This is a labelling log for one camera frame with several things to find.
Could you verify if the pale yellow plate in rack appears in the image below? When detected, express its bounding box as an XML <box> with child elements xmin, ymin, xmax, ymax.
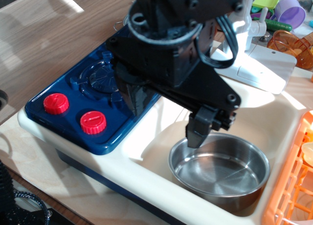
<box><xmin>301</xmin><ymin>142</ymin><xmax>313</xmax><ymax>167</ymax></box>

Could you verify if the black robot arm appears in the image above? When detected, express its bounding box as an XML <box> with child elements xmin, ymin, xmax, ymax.
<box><xmin>106</xmin><ymin>0</ymin><xmax>246</xmax><ymax>148</ymax></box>

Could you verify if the cream toy sink unit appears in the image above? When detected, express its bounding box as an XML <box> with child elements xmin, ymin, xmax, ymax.
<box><xmin>18</xmin><ymin>68</ymin><xmax>313</xmax><ymax>225</ymax></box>

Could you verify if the red stove knob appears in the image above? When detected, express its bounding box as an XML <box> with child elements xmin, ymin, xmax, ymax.
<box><xmin>43</xmin><ymin>93</ymin><xmax>69</xmax><ymax>115</ymax></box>
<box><xmin>80</xmin><ymin>111</ymin><xmax>107</xmax><ymax>135</ymax></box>

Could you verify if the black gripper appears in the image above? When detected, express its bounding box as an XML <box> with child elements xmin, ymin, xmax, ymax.
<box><xmin>105</xmin><ymin>21</ymin><xmax>241</xmax><ymax>148</ymax></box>

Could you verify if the red right stove knob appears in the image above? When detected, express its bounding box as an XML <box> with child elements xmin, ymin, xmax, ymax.
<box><xmin>80</xmin><ymin>111</ymin><xmax>107</xmax><ymax>135</ymax></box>

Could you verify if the steel pot with handle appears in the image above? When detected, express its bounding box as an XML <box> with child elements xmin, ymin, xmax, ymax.
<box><xmin>113</xmin><ymin>15</ymin><xmax>129</xmax><ymax>31</ymax></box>

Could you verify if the black braided cable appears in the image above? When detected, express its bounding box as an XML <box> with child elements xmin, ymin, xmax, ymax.
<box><xmin>0</xmin><ymin>158</ymin><xmax>52</xmax><ymax>225</ymax></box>

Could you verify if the purple plastic cup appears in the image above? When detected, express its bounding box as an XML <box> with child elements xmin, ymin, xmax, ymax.
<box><xmin>270</xmin><ymin>0</ymin><xmax>307</xmax><ymax>29</ymax></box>

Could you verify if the orange plastic dish rack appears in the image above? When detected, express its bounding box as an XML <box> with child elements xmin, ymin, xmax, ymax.
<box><xmin>261</xmin><ymin>111</ymin><xmax>313</xmax><ymax>225</ymax></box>

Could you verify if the red left stove knob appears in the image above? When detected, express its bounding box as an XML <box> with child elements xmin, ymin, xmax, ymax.
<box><xmin>43</xmin><ymin>93</ymin><xmax>69</xmax><ymax>115</ymax></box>

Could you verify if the round steel pan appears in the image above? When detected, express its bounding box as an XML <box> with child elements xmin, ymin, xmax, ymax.
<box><xmin>168</xmin><ymin>133</ymin><xmax>270</xmax><ymax>217</ymax></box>

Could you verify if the blue toy stove top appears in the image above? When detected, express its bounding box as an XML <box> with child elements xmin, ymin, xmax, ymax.
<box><xmin>24</xmin><ymin>26</ymin><xmax>162</xmax><ymax>156</ymax></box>

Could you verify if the green plastic toy vegetable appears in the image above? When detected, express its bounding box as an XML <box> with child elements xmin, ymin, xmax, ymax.
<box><xmin>259</xmin><ymin>19</ymin><xmax>292</xmax><ymax>33</ymax></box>

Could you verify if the amber transparent cup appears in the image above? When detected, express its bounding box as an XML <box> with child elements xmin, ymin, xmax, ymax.
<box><xmin>267</xmin><ymin>30</ymin><xmax>313</xmax><ymax>70</ymax></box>

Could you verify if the white toy faucet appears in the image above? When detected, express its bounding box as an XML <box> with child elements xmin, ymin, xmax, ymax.
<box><xmin>215</xmin><ymin>0</ymin><xmax>296</xmax><ymax>94</ymax></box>

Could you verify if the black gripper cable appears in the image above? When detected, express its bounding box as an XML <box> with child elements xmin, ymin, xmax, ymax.
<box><xmin>195</xmin><ymin>14</ymin><xmax>239</xmax><ymax>69</ymax></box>

